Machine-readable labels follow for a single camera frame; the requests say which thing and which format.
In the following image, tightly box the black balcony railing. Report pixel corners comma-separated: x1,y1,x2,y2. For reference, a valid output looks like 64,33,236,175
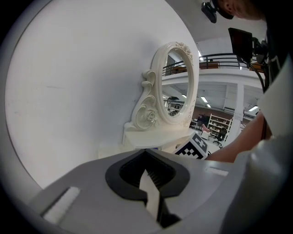
199,53,264,69

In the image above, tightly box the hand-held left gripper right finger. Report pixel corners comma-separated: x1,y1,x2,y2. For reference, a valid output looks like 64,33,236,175
145,149,247,234

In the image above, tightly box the white storage rack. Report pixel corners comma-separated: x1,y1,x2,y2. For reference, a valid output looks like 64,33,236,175
207,113,233,140

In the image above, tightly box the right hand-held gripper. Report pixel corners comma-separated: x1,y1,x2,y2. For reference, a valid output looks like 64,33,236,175
174,131,211,160

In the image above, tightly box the person's head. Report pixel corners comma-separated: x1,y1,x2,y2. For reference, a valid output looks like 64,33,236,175
217,0,266,21

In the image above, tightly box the black head camera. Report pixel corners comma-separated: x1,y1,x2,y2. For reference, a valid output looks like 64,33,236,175
201,1,217,24

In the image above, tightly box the white ornate oval mirror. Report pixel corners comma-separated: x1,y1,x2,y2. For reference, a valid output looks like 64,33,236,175
122,41,200,149

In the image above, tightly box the person's right forearm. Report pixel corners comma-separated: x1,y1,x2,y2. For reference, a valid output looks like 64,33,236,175
206,112,273,163

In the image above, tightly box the white ornate vanity table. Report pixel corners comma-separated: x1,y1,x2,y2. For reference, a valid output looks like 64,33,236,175
98,137,195,160

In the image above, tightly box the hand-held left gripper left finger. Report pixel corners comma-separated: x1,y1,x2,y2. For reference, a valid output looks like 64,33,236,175
29,149,163,234

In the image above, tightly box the black office chair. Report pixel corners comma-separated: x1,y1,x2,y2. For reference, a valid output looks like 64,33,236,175
212,128,228,146

